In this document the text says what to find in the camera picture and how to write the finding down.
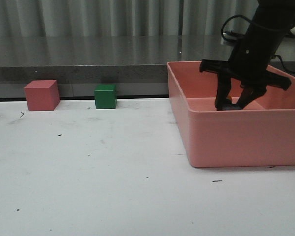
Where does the yellow push button switch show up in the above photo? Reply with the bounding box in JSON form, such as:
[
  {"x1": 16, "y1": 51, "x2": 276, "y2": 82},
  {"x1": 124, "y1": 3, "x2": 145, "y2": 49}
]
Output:
[{"x1": 221, "y1": 97, "x2": 241, "y2": 111}]

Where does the grey stone counter ledge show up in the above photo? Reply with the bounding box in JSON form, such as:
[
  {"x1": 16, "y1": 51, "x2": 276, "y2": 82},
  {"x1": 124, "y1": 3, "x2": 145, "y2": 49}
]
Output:
[{"x1": 0, "y1": 35, "x2": 295, "y2": 99}]

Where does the green cube block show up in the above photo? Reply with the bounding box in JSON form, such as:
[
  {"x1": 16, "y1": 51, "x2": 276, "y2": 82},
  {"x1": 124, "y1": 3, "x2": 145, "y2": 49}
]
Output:
[{"x1": 94, "y1": 84, "x2": 117, "y2": 109}]

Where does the pink cube block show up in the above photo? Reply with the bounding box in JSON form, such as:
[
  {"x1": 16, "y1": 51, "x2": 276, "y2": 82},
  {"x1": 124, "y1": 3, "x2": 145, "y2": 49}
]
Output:
[{"x1": 24, "y1": 80, "x2": 60, "y2": 111}]

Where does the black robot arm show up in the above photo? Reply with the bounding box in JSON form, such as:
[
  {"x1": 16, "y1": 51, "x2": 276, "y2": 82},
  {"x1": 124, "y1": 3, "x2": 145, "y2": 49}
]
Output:
[{"x1": 199, "y1": 0, "x2": 295, "y2": 111}]

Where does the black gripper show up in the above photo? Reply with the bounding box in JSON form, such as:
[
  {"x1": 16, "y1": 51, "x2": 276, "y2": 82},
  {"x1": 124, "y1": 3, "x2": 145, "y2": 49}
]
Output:
[{"x1": 199, "y1": 37, "x2": 291, "y2": 110}]

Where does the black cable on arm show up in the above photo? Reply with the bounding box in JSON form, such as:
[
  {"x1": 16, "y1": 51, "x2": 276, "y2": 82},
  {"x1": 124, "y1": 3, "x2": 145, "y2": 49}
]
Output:
[{"x1": 220, "y1": 14, "x2": 295, "y2": 74}]

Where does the pink plastic bin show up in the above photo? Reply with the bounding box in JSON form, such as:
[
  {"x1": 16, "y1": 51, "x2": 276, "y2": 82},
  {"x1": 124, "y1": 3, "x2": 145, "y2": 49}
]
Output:
[{"x1": 167, "y1": 61, "x2": 295, "y2": 168}]

